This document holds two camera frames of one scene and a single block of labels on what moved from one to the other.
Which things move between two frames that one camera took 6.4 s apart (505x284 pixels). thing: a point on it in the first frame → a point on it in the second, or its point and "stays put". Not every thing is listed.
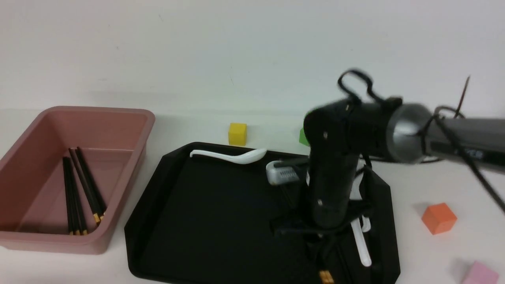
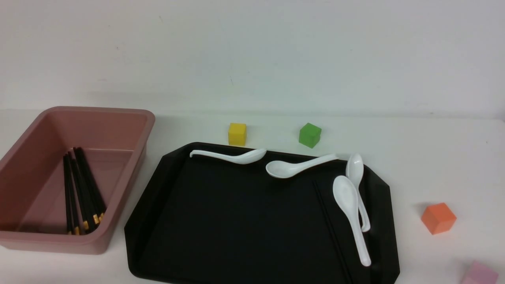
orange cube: [439, 218] stays put
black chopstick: [68, 189] stays put
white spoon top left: [247, 157] stays put
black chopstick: [326, 275] → [85, 224]
